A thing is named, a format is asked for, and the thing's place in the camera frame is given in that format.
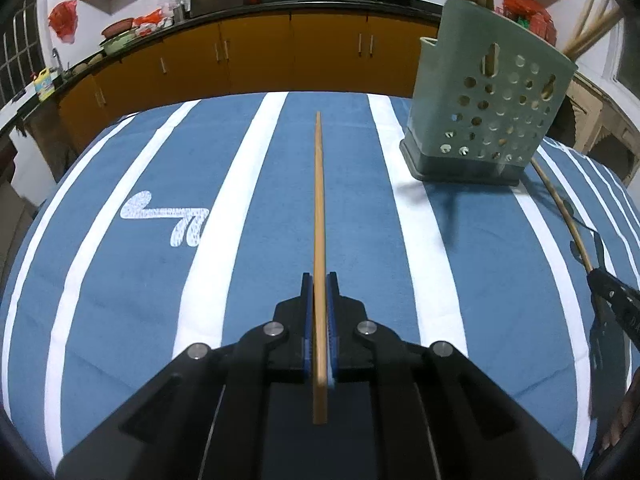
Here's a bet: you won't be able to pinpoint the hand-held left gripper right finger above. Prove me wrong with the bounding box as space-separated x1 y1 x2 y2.
326 271 585 480

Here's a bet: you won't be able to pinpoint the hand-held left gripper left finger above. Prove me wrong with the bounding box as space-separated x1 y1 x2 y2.
55 272 316 480

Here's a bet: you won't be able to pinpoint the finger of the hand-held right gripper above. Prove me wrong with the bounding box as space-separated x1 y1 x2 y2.
586 266 640 348

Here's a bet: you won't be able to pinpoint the green perforated chopstick holder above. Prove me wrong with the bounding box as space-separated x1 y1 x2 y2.
399 0 580 187

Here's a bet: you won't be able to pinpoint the person's right hand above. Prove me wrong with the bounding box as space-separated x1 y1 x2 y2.
602 392 632 453

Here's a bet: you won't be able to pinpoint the blue white striped tablecloth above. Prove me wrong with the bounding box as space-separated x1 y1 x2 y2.
0 91 640 476

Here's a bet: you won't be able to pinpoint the white carved wooden cabinet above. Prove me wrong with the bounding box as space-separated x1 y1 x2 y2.
537 70 640 183

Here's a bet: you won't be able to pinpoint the orange base cabinets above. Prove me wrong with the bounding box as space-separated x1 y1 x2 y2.
57 10 441 151

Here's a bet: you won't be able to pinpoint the pile of red packages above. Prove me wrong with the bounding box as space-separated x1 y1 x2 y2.
502 0 557 45

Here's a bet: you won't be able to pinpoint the black kitchen countertop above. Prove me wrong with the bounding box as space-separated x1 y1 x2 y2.
0 0 446 126

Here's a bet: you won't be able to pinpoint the green bowl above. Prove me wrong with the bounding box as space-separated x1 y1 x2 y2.
101 30 139 55

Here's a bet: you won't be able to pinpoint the red basin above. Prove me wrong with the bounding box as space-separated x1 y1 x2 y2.
101 18 136 37

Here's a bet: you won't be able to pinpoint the yellow detergent bottle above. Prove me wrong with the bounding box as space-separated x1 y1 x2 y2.
32 67 55 102

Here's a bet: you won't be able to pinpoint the red plastic bag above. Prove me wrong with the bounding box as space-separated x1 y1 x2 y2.
47 0 80 43

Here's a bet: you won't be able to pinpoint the barred window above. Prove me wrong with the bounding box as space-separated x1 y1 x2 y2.
0 0 38 106

